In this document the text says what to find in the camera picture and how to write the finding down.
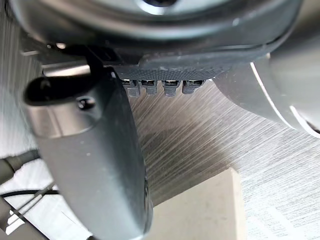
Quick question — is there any beige cabinet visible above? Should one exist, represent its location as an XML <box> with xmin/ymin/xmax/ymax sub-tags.
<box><xmin>151</xmin><ymin>166</ymin><xmax>244</xmax><ymax>240</ymax></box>

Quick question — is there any thin black cable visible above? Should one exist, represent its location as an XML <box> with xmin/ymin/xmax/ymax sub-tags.
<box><xmin>0</xmin><ymin>183</ymin><xmax>62</xmax><ymax>218</ymax></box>

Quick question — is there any grey hose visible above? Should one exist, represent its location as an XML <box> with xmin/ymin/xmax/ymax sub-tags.
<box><xmin>0</xmin><ymin>148</ymin><xmax>42</xmax><ymax>182</ymax></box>

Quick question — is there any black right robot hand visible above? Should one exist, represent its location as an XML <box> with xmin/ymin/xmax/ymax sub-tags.
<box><xmin>9</xmin><ymin>0</ymin><xmax>302</xmax><ymax>240</ymax></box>

